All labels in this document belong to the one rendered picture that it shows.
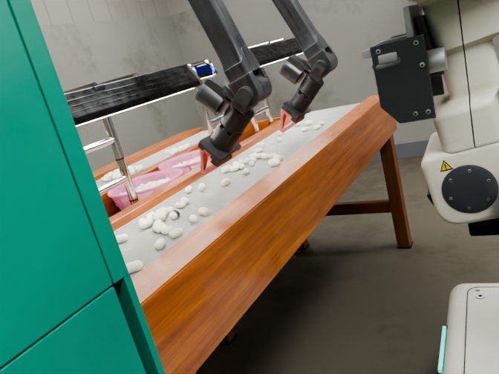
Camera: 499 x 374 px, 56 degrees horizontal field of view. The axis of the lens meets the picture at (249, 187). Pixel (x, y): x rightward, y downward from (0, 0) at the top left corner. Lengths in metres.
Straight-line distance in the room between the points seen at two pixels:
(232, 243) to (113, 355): 0.38
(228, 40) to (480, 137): 0.53
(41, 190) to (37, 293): 0.12
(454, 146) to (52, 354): 0.79
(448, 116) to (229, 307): 0.57
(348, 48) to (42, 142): 3.44
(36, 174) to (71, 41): 2.96
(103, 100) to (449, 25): 0.76
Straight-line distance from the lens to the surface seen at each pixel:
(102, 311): 0.68
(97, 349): 0.68
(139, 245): 1.12
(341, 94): 3.98
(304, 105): 1.41
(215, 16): 0.99
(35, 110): 0.63
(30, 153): 0.62
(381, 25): 3.86
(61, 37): 3.50
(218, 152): 1.04
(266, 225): 1.10
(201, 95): 1.03
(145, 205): 1.39
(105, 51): 3.76
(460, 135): 1.01
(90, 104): 1.14
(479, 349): 1.33
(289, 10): 1.38
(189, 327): 0.88
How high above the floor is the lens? 1.09
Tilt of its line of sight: 15 degrees down
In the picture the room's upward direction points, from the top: 15 degrees counter-clockwise
